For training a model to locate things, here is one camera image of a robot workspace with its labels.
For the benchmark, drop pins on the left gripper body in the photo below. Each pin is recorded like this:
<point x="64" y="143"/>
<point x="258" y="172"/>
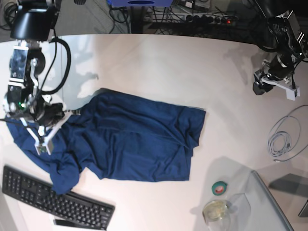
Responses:
<point x="280" y="66"/>

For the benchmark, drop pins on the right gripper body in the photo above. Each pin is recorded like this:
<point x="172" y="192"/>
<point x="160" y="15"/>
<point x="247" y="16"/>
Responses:
<point x="43" y="114"/>

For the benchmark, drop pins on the dark blue t-shirt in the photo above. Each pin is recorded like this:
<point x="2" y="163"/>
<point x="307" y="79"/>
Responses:
<point x="121" y="137"/>

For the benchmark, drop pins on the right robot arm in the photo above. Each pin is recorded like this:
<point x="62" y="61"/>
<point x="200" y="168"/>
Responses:
<point x="33" y="24"/>

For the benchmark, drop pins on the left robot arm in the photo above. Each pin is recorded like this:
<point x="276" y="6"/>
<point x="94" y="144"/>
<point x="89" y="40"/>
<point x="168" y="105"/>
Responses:
<point x="291" y="49"/>

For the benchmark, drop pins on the black computer keyboard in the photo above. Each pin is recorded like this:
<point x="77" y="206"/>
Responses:
<point x="71" y="209"/>

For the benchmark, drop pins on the black power strip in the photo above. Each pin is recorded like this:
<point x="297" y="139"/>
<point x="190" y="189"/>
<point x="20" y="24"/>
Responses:
<point x="215" y="19"/>

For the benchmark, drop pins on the green and red tape roll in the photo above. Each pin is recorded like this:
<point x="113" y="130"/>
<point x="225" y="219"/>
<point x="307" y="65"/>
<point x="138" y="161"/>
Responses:
<point x="219" y="188"/>

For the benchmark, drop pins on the blue box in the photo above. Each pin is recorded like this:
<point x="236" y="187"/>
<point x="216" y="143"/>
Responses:
<point x="126" y="3"/>

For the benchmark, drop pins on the clear glass bottle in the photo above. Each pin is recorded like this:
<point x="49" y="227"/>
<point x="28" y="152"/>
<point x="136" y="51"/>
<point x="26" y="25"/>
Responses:
<point x="216" y="215"/>

